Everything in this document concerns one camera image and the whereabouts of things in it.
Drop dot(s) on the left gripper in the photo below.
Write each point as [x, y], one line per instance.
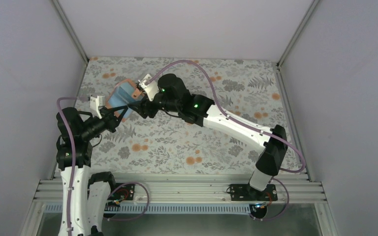
[111, 120]

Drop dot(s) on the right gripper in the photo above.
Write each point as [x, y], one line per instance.
[143, 107]

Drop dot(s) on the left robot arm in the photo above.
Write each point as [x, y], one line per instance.
[84, 194]

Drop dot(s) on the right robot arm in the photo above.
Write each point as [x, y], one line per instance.
[169, 94]

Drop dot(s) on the floral table mat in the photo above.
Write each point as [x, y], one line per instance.
[167, 145]

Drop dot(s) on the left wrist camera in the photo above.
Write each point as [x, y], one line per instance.
[96, 103]

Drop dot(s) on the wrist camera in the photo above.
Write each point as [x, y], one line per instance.
[150, 88]
[96, 103]

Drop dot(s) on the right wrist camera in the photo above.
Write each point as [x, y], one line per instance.
[150, 88]

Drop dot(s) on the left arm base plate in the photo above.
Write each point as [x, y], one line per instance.
[125, 193]

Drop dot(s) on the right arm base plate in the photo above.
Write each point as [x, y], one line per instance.
[244, 192]

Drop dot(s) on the aluminium rail frame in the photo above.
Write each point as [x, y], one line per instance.
[212, 189]

